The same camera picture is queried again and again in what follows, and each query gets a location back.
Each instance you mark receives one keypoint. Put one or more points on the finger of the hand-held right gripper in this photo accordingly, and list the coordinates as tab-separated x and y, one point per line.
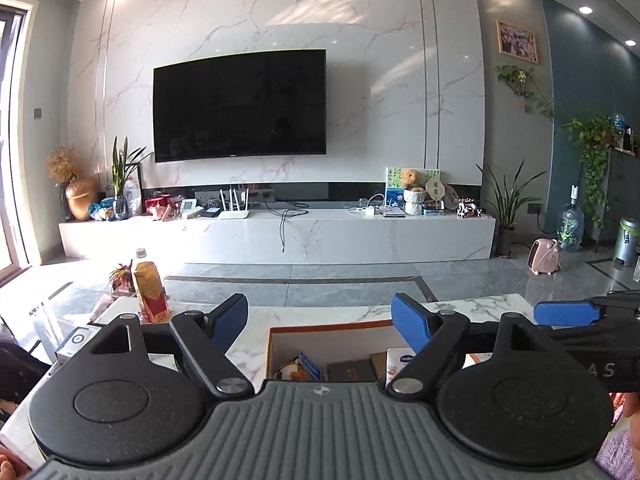
565	313

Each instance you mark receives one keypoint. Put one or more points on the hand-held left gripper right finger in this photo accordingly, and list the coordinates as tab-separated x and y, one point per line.
412	322

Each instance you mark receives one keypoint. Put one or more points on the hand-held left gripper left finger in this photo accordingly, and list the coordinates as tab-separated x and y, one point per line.
227	322

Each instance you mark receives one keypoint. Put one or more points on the white blue labelled packet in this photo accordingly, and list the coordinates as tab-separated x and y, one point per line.
400	362

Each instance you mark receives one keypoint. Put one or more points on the tan box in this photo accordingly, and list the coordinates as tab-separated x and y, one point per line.
380	362

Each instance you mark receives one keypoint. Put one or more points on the orange cardboard box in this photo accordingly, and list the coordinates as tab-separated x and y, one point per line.
340	342

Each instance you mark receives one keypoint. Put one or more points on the orange fox plush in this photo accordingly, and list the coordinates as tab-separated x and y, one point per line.
289	369

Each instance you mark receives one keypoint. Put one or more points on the illustrated card box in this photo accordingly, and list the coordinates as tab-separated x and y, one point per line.
350	371

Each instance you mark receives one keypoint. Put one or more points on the blue card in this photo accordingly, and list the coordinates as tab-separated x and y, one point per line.
311	366

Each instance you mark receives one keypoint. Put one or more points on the pink heater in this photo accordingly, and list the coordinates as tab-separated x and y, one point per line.
544	257

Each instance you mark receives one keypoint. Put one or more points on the orange drink bottle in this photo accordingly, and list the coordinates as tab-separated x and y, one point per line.
150	290

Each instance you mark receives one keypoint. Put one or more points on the clear water jug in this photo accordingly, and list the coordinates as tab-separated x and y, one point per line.
570	227

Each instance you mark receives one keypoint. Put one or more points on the silver trash can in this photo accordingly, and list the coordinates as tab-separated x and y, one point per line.
627	242

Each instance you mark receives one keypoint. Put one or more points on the purple fluffy blanket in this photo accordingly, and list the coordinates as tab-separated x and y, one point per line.
617	455

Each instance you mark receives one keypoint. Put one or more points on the white router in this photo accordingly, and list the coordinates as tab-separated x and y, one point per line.
234	213

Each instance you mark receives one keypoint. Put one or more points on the grey tablet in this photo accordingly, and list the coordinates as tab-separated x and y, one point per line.
394	213

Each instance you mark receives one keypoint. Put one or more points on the small red potted plant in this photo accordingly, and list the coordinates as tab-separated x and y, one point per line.
121	276

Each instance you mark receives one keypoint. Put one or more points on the white charger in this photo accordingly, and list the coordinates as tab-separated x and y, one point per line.
370	212

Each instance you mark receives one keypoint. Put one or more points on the white monitor device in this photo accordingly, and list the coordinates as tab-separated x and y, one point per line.
191	207

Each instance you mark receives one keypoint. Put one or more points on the white marble TV cabinet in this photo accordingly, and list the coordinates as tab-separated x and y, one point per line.
325	237

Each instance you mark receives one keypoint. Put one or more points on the long-leaf potted plant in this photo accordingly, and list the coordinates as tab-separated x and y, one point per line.
507	205

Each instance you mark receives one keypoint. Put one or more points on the black white cow toy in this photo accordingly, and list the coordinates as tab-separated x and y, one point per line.
470	208

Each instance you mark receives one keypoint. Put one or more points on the decorative plate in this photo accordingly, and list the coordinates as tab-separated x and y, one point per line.
450	196

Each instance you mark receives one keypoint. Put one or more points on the red gift box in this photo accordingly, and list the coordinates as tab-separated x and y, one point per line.
157	206

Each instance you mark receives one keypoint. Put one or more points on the wooden fan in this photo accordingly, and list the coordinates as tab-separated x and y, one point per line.
434	187

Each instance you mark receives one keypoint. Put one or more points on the green painting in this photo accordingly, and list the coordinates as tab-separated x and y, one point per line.
394	182

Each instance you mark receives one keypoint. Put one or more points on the grey blue sideboard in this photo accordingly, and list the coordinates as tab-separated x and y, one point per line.
625	185

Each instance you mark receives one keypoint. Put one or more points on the brown teddy bear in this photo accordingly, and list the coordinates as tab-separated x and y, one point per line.
411	179

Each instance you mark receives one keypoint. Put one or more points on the white flat box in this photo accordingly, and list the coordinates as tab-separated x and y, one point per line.
75	344

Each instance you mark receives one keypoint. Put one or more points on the clear plastic bag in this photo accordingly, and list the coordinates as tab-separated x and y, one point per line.
133	199

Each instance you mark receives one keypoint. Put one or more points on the trailing pothos plant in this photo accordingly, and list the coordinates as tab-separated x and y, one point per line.
595	160

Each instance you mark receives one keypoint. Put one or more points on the blue snack bag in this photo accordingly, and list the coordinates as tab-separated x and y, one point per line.
102	211

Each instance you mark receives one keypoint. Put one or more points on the orchid plant in glass vase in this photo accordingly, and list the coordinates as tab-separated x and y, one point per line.
120	175

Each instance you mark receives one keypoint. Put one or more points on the golden vase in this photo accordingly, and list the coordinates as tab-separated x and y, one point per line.
81	200

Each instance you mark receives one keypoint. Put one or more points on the small clear bottle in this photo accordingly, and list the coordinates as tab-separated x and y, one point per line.
619	122

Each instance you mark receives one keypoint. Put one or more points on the dark cloth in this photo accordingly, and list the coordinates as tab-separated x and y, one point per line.
20	375

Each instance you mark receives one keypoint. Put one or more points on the black television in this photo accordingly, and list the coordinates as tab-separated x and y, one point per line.
240	105

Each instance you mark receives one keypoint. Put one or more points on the dried flowers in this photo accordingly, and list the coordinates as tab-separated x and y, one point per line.
62	162

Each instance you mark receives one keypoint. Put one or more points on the hanging vine plant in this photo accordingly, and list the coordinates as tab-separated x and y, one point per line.
522	85

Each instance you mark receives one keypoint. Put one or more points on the sliding glass door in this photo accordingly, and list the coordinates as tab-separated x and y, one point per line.
12	160

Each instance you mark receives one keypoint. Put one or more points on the recessed ceiling light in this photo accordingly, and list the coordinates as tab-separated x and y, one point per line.
629	43
585	9

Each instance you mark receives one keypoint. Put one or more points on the framed wall picture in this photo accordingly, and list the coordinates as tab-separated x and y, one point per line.
517	42

